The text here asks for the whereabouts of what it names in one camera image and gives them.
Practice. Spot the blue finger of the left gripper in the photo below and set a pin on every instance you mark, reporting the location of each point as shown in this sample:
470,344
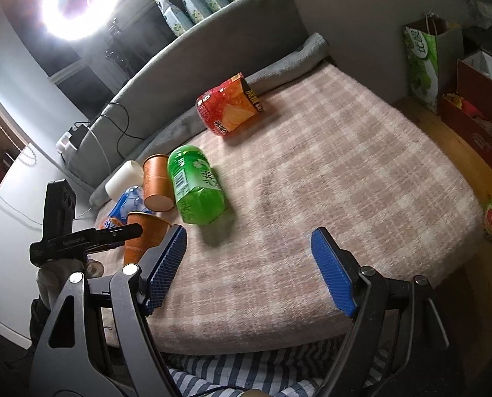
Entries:
93,240

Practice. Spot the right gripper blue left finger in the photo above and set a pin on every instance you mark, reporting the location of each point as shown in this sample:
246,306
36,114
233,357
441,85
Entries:
72,357

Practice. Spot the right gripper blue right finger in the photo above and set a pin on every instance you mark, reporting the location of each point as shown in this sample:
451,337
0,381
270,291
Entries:
420,361

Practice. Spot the orange paper cup with lettering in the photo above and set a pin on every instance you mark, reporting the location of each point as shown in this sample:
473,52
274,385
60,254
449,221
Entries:
154,230

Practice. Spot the white plastic cup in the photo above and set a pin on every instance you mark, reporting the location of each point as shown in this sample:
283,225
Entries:
130,174

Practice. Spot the white power strip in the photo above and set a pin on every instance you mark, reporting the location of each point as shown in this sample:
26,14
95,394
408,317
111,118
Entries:
71,140

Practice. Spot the green plastic bottle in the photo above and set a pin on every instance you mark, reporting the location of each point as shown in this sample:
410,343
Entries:
198,195

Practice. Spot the black light tripod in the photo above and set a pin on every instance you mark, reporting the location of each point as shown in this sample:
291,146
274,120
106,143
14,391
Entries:
117,52

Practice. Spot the red chip canister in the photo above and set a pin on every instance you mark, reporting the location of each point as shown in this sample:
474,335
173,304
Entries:
224,108

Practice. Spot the plaid pink blanket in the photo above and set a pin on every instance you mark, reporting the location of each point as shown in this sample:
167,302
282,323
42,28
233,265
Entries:
325,152

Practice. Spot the grey sofa backrest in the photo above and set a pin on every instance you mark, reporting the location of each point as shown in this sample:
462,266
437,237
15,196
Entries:
244,37

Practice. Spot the red cardboard box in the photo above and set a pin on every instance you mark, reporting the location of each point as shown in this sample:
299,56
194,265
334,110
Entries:
468,110

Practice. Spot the grey rolled blanket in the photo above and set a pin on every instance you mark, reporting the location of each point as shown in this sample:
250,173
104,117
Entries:
187,124

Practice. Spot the green paper shopping bag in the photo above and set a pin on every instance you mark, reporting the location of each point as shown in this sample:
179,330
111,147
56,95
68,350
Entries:
433,47

